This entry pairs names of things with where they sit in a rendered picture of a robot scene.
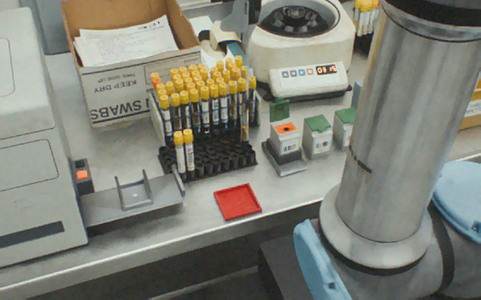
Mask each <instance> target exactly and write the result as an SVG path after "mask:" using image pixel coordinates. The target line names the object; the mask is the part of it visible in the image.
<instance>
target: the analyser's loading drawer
mask: <svg viewBox="0 0 481 300"><path fill-rule="evenodd" d="M172 166H173V173H172V174H166V175H163V176H159V177H155V178H152V179H148V176H147V174H146V171H145V169H143V178H141V179H137V180H134V181H127V182H124V183H120V184H119V178H118V176H115V180H116V183H117V186H118V187H114V188H110V189H107V190H103V191H99V192H96V193H90V194H86V195H83V196H79V198H77V200H78V203H79V206H80V210H81V213H82V218H83V222H84V224H85V228H86V227H89V226H93V225H96V224H99V223H105V222H109V221H112V220H115V219H119V218H122V217H128V216H131V215H135V214H139V213H142V212H146V211H152V210H155V209H158V208H162V207H165V206H169V205H174V204H177V203H180V202H181V203H182V205H183V206H186V194H185V188H184V187H183V184H182V180H181V178H180V174H179V171H178V169H177V167H176V165H175V164H174V165H172ZM133 194H137V198H134V195H133Z"/></svg>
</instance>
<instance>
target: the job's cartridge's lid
mask: <svg viewBox="0 0 481 300"><path fill-rule="evenodd" d="M287 118H289V100H285V101H284V100H283V97H280V98H276V99H275V103H272V104H270V122H274V121H279V120H283V119H287Z"/></svg>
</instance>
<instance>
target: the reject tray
mask: <svg viewBox="0 0 481 300"><path fill-rule="evenodd" d="M213 195H214V198H215V200H216V202H217V205H218V207H219V209H220V211H221V214H222V216H223V218H224V221H225V222H227V221H231V220H234V219H237V218H241V217H246V216H249V215H252V214H255V213H259V212H262V208H261V206H260V204H259V202H258V200H257V198H256V196H255V194H254V192H253V190H252V188H251V187H250V185H249V183H245V184H241V185H238V186H235V187H229V188H225V189H222V190H219V191H215V192H213Z"/></svg>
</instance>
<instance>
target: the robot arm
mask: <svg viewBox="0 0 481 300"><path fill-rule="evenodd" d="M221 1H222V3H220V4H219V5H217V6H216V7H215V8H214V9H213V10H212V13H211V14H212V17H213V19H215V20H217V21H220V25H219V27H220V29H221V30H222V31H224V32H239V36H240V40H242V43H246V42H247V41H248V39H249V38H250V36H251V34H252V32H253V30H254V29H255V27H256V24H257V22H258V21H259V14H260V10H261V3H262V0H210V2H211V3H215V2H221ZM379 2H380V7H379V12H378V15H377V20H376V23H375V28H374V35H373V39H372V43H371V47H370V51H369V55H368V62H367V66H366V70H365V74H364V78H363V82H362V89H361V94H360V97H359V102H358V106H357V110H356V117H355V121H354V125H353V129H352V133H351V137H350V144H349V148H348V152H347V157H346V160H345V165H344V172H343V175H342V180H341V182H340V183H338V184H337V185H336V186H334V187H333V188H332V189H331V190H330V191H329V192H328V193H327V194H326V196H325V197H324V198H323V201H322V203H321V207H320V213H319V218H317V219H314V220H311V221H310V220H309V219H307V220H305V222H304V223H300V224H298V225H297V226H296V227H295V229H294V244H295V251H296V255H297V259H298V261H299V264H300V267H301V271H302V274H303V277H304V279H305V281H306V283H307V287H308V289H309V290H310V292H311V294H312V296H313V298H314V300H481V164H480V163H476V162H467V161H453V162H446V160H447V158H448V154H449V151H450V150H451V147H452V145H453V142H454V139H455V137H456V134H457V132H458V130H459V128H460V124H461V122H462V120H463V118H464V115H465V113H466V109H467V107H469V105H470V102H471V100H472V97H473V94H474V92H475V89H476V87H477V85H478V82H479V79H480V77H481V0H379ZM445 162H446V163H445Z"/></svg>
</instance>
